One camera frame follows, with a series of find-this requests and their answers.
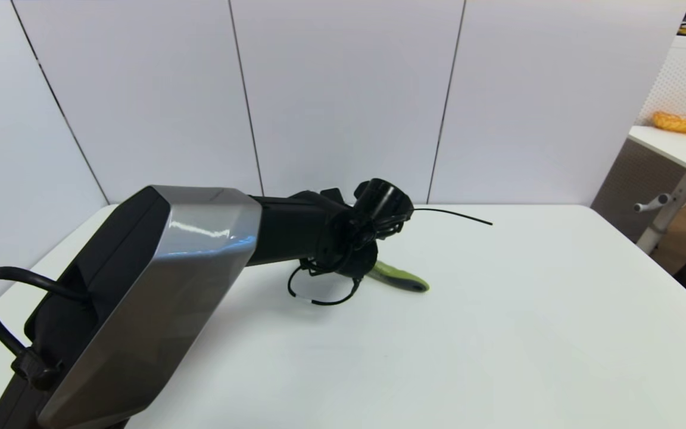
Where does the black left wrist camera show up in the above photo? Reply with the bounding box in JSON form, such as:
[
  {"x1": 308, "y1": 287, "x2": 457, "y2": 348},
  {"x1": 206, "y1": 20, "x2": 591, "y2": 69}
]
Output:
[{"x1": 353, "y1": 178, "x2": 414, "y2": 232}]

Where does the thin black looping cable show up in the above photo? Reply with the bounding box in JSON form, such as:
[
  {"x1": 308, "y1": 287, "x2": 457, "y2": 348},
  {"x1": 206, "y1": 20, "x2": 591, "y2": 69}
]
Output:
[{"x1": 287, "y1": 206, "x2": 493, "y2": 307}]

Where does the perforated pegboard panel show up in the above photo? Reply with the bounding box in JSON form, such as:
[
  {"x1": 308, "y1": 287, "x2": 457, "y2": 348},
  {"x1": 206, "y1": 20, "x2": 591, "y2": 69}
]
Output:
[{"x1": 590, "y1": 36, "x2": 686, "y2": 239}]

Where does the white side table top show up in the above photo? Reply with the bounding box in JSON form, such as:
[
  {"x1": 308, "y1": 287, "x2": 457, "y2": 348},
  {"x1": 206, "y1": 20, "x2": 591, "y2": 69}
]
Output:
[{"x1": 628, "y1": 125, "x2": 686, "y2": 191}]

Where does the white side table leg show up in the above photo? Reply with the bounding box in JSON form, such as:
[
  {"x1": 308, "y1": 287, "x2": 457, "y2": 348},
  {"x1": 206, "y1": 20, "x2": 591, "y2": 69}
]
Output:
[{"x1": 637, "y1": 173, "x2": 686, "y2": 256}]

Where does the black brush with green handle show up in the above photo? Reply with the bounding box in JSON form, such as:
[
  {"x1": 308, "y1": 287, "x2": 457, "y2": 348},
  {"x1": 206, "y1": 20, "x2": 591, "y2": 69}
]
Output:
[{"x1": 367, "y1": 260, "x2": 431, "y2": 293}]

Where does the yellow woven basket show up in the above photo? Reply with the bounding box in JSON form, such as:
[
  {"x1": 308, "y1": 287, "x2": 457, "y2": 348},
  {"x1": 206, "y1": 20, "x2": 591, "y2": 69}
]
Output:
[{"x1": 652, "y1": 111, "x2": 686, "y2": 134}]

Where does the white crank handle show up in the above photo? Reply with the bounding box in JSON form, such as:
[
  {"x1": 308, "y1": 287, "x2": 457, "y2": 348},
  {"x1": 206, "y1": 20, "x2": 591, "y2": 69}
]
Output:
[{"x1": 634, "y1": 193, "x2": 676, "y2": 213}]

